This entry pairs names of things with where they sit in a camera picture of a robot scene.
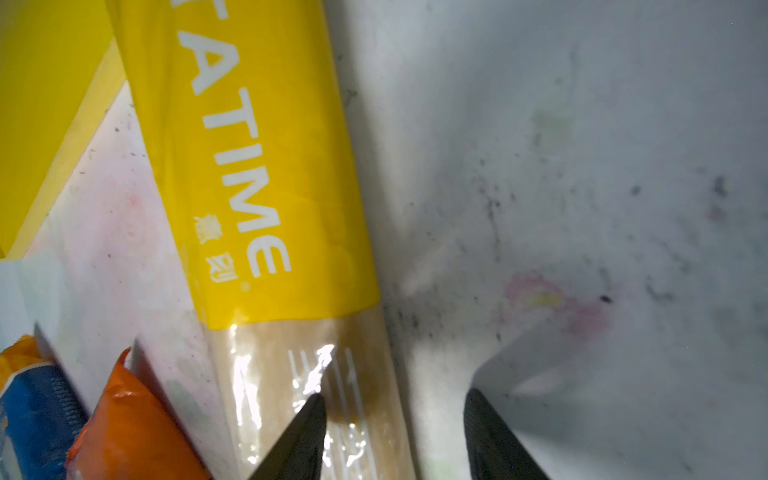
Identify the yellow shelf with coloured boards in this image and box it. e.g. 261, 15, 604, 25
1, 1, 126, 261

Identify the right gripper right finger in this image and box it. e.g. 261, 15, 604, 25
463, 388, 549, 480

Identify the yellow spaghetti pack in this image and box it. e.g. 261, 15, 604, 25
107, 1, 416, 479

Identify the orange Pastatime macaroni bag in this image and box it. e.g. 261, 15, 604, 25
65, 349, 209, 479

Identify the blue orecchiette pasta bag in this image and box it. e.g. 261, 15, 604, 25
1, 335, 87, 480

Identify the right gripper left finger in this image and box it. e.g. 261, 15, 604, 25
249, 393, 327, 480

